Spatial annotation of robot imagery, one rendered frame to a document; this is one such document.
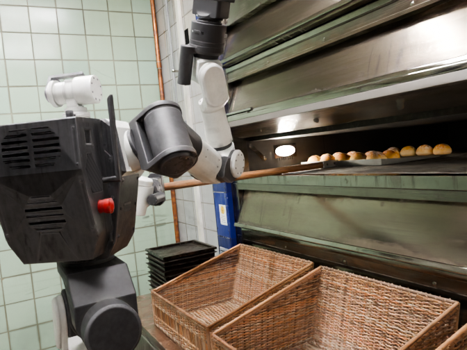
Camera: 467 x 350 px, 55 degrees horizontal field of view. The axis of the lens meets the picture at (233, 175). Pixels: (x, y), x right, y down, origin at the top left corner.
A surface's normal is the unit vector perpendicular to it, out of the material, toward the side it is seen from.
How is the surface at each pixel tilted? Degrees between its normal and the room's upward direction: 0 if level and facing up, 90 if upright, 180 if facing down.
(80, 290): 45
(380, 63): 70
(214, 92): 114
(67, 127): 90
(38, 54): 90
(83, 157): 90
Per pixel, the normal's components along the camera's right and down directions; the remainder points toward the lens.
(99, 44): 0.47, 0.00
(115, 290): 0.26, -0.70
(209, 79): 0.48, 0.40
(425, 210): -0.86, -0.24
